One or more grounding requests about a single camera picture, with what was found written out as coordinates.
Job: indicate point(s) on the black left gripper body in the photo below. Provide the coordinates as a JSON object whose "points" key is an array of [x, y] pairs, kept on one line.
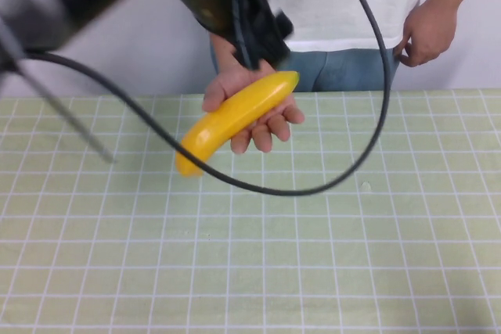
{"points": [[254, 1]]}

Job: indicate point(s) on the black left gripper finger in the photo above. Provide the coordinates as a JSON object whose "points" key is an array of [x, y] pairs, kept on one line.
{"points": [[278, 52], [252, 58]]}

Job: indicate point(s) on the yellow banana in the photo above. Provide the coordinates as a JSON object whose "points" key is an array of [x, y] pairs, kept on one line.
{"points": [[235, 115]]}

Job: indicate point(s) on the person's right forearm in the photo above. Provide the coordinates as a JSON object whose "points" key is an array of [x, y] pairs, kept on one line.
{"points": [[223, 52]]}

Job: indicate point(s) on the person's right hand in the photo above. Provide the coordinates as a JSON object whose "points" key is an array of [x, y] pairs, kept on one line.
{"points": [[270, 130]]}

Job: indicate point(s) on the person's left hand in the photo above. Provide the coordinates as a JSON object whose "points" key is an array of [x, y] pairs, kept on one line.
{"points": [[430, 33]]}

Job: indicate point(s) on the blue jeans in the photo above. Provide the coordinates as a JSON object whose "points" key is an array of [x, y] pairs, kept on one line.
{"points": [[344, 72]]}

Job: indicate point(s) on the white t-shirt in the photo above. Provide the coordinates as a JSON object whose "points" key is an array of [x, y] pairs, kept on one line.
{"points": [[325, 1]]}

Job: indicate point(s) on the green checked tablecloth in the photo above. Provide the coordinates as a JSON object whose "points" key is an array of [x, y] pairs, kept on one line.
{"points": [[274, 252]]}

